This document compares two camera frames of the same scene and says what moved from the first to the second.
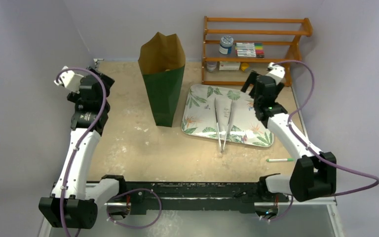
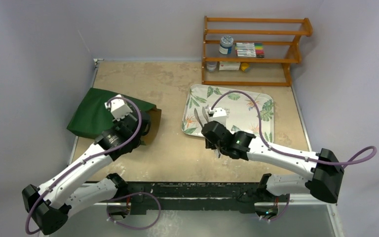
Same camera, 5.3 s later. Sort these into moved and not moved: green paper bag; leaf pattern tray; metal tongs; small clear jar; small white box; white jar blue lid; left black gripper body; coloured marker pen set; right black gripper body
Moved: metal tongs; green paper bag; left black gripper body; right black gripper body
Not moved: small clear jar; leaf pattern tray; white jar blue lid; coloured marker pen set; small white box
